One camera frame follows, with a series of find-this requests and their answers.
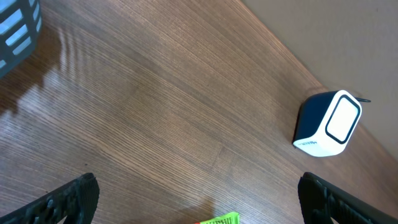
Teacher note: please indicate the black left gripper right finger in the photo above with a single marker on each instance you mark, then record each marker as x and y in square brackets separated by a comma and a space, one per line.
[323, 202]

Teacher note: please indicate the white barcode scanner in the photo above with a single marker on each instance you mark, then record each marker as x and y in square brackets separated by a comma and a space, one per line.
[326, 122]

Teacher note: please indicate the grey plastic basket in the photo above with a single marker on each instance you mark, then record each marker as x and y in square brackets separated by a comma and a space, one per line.
[21, 23]

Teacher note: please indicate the green candy bag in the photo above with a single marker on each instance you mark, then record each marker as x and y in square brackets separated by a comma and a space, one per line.
[229, 218]

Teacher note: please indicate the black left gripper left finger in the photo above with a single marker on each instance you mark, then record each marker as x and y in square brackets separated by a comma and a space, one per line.
[74, 202]

